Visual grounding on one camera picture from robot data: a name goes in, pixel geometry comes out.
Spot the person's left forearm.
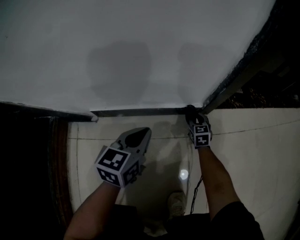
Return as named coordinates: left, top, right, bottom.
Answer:
left=62, top=181, right=122, bottom=240

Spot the person's black clothing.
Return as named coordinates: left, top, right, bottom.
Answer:
left=110, top=201, right=266, bottom=240

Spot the dark grey cleaning cloth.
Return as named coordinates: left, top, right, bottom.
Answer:
left=184, top=104, right=200, bottom=123

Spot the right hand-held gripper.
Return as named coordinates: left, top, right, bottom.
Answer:
left=186, top=112, right=213, bottom=150

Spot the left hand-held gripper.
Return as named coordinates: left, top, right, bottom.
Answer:
left=94, top=127, right=152, bottom=188

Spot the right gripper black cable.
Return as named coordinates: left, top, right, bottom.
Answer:
left=189, top=174, right=204, bottom=214

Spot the person's right forearm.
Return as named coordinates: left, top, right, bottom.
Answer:
left=197, top=146, right=241, bottom=221

